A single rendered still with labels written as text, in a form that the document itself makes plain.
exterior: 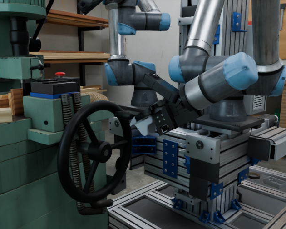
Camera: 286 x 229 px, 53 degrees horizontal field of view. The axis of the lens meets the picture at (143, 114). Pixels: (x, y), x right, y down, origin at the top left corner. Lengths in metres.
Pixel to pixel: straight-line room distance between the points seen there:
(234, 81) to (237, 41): 0.91
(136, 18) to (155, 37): 3.19
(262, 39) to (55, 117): 0.72
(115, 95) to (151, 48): 1.03
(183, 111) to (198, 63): 0.13
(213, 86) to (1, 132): 0.55
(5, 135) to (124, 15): 0.67
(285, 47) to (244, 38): 2.29
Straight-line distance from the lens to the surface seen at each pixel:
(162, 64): 4.35
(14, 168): 0.88
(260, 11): 1.04
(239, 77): 0.63
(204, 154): 1.11
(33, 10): 0.98
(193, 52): 0.79
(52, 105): 0.79
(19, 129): 0.86
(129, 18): 1.22
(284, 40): 3.88
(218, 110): 1.19
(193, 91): 0.66
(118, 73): 1.45
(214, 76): 0.64
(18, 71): 1.00
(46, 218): 1.00
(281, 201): 2.00
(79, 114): 0.73
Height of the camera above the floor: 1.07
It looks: 11 degrees down
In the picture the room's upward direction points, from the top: straight up
